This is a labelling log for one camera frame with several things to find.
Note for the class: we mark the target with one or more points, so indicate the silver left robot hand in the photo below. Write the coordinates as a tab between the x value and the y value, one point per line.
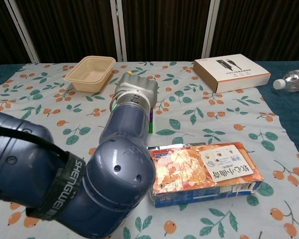
137	85

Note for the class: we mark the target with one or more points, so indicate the purple building block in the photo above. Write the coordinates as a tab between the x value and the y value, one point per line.
151	115

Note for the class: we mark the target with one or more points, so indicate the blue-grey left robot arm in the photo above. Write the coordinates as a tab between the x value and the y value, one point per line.
114	179

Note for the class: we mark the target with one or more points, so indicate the green building block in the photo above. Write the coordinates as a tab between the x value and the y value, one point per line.
151	127

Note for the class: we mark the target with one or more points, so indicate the beige plastic food container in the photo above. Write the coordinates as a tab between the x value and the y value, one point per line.
89	74

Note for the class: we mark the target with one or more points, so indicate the metal butter knife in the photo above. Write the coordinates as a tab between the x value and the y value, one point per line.
189	144

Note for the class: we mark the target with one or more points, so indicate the floral fruit print tablecloth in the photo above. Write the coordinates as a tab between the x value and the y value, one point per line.
214	119

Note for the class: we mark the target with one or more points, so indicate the orange cookie box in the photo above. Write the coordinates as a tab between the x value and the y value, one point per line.
201	171

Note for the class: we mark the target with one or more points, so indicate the clear plastic water bottle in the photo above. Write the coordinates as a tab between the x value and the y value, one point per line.
294	79

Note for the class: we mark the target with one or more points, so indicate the white frame post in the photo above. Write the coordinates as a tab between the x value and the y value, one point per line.
119	30
23	32
209	27

